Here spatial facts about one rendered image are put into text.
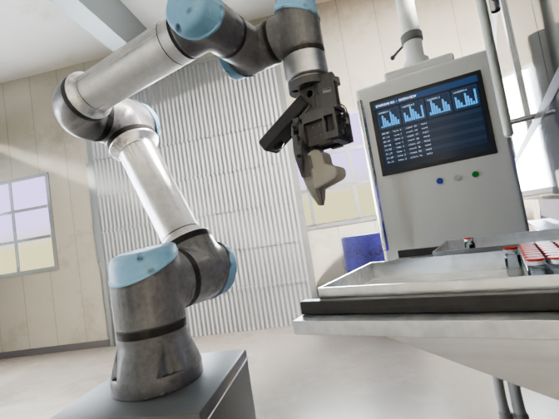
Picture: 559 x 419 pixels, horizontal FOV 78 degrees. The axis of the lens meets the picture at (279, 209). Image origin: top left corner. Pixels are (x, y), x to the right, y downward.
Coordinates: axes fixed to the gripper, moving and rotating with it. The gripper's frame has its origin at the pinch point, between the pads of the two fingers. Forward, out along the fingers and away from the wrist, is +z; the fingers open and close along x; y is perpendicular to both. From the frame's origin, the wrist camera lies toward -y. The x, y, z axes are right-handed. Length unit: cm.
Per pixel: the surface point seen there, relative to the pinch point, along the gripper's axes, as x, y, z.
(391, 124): 87, -4, -31
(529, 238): 54, 31, 16
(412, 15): 95, 10, -74
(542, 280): -6.2, 28.7, 14.7
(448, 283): -6.1, 19.1, 14.5
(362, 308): -8.2, 8.0, 16.9
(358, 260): 248, -87, 39
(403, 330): -11.0, 13.8, 18.8
